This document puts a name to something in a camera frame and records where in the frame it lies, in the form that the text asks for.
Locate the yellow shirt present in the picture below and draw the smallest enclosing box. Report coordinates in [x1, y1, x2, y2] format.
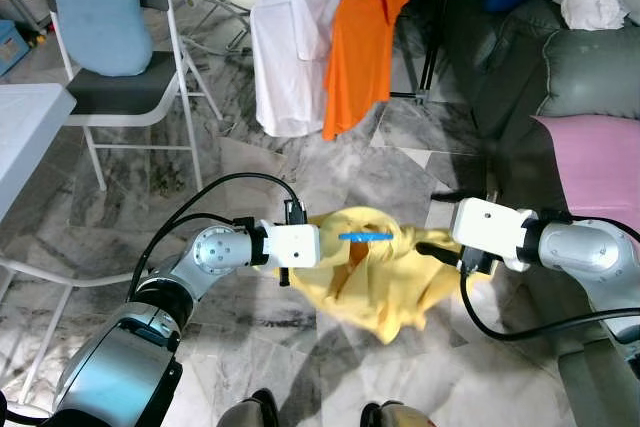
[255, 205, 493, 346]

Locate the blue plastic hanger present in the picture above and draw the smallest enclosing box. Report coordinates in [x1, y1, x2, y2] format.
[338, 230, 394, 243]

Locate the grey left robot foot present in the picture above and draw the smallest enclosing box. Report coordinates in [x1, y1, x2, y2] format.
[218, 389, 283, 427]

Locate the grey robot foot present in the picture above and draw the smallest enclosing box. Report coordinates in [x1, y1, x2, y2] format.
[360, 402, 438, 427]
[218, 389, 283, 427]

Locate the pink mattress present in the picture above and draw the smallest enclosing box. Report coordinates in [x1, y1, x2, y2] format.
[530, 114, 640, 248]

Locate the grey right robot foot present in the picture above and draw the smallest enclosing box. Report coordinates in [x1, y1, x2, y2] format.
[360, 402, 438, 427]

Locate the dark grey cushion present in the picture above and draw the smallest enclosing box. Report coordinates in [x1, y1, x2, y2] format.
[468, 0, 566, 138]

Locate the orange shirt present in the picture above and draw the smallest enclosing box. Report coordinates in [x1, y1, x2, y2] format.
[322, 0, 413, 141]

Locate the light grey green cushion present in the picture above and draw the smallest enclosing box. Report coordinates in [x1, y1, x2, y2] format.
[540, 25, 640, 120]

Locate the white shirt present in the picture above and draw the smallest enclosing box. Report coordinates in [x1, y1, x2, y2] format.
[250, 0, 356, 138]

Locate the grey folding chair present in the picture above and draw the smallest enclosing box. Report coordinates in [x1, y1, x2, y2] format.
[48, 0, 226, 193]

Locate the white plastic folding table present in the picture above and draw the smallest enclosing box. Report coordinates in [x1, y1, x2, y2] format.
[0, 82, 136, 408]

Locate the light blue pillow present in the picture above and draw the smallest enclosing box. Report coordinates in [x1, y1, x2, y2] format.
[40, 0, 153, 78]

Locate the blue plastic basin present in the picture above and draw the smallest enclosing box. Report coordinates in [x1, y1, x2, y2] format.
[0, 19, 31, 76]

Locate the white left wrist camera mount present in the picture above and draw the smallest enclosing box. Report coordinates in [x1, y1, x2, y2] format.
[263, 222, 321, 270]

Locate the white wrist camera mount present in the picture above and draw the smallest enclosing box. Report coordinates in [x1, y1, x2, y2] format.
[263, 222, 321, 270]
[450, 199, 533, 260]

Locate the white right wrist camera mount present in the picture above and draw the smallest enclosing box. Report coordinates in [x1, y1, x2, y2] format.
[450, 199, 533, 260]

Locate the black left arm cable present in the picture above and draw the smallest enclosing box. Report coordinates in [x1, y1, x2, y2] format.
[130, 172, 308, 298]

